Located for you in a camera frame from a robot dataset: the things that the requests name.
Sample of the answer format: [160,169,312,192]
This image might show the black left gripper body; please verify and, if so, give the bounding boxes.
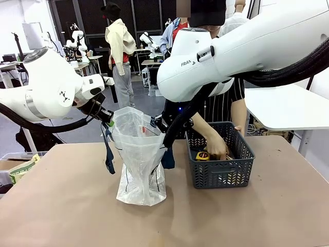
[77,93,114,123]

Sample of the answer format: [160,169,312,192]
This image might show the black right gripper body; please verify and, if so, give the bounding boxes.
[160,99,186,132]

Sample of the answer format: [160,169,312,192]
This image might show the clear shopping bag navy handles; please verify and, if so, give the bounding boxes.
[101,107,175,206]

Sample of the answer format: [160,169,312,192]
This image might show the dark grey plastic basket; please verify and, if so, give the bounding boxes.
[185,121,255,190]

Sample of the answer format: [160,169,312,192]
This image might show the person's left forearm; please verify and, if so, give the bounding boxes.
[230,99,247,137]

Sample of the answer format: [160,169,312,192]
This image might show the person's right forearm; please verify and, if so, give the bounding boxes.
[191,112,219,139]

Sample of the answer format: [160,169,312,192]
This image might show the black fabric bag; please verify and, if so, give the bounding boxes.
[15,126,64,153]

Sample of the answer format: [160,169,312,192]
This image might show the green white paper bag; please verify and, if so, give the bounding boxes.
[9,153,41,185]

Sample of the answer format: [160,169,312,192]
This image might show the person's right hand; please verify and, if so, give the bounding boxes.
[205,130,229,161]

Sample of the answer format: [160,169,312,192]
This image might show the clear plastic storage bin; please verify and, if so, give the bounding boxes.
[148,84,161,97]

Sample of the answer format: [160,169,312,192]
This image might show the person in black striped shirt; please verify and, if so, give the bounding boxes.
[189,0,247,124]

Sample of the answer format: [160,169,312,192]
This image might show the mannequin in cream jacket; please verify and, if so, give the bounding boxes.
[100,1,137,109]

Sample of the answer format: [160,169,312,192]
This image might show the mannequin in red shirt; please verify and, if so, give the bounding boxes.
[159,0,190,60]

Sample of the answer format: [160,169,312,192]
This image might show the light wooden crate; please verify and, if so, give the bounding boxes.
[248,115,288,137]

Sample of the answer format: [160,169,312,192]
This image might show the mannequin in white shirt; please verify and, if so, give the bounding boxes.
[221,0,250,37]

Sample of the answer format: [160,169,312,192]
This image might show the white side table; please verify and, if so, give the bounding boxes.
[244,83,329,157]

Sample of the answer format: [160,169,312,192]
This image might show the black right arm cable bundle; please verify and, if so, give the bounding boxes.
[162,38,329,149]

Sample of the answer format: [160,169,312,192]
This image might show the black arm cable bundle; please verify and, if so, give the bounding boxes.
[0,102,103,134]
[162,38,329,149]

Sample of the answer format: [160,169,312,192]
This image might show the black left arm cable bundle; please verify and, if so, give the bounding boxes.
[0,102,103,134]

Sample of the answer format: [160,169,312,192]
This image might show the grey wall board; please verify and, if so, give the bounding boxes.
[22,22,43,50]

